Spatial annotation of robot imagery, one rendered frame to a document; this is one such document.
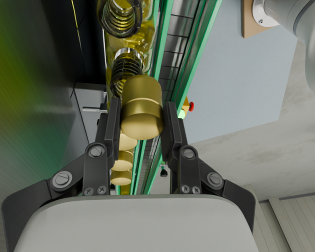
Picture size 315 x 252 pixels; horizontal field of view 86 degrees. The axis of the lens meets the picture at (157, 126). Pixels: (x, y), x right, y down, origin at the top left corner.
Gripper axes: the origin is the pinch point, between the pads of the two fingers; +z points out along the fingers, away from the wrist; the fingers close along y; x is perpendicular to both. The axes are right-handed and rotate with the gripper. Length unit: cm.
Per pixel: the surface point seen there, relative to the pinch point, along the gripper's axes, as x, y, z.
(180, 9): 0.0, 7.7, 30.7
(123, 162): -10.2, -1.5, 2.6
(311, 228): -497, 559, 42
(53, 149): -17.5, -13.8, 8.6
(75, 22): -10.2, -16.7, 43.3
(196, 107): -54, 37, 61
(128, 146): -6.3, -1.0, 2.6
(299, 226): -512, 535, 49
